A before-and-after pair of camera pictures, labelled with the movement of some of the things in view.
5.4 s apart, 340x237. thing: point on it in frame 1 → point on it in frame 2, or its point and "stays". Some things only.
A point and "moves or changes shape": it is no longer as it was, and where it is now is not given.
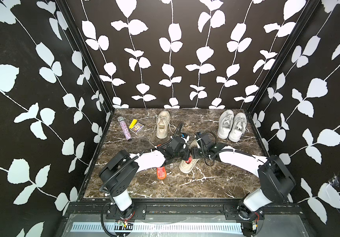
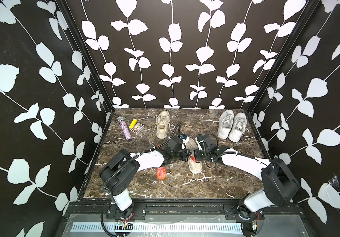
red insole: x=189 y=160 moves or changes shape
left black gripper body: x=182 y=154 stays
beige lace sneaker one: x=185 y=167 moves or changes shape
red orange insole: x=161 y=173 stays
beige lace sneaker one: x=163 y=123 stays
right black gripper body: x=198 y=153 stays
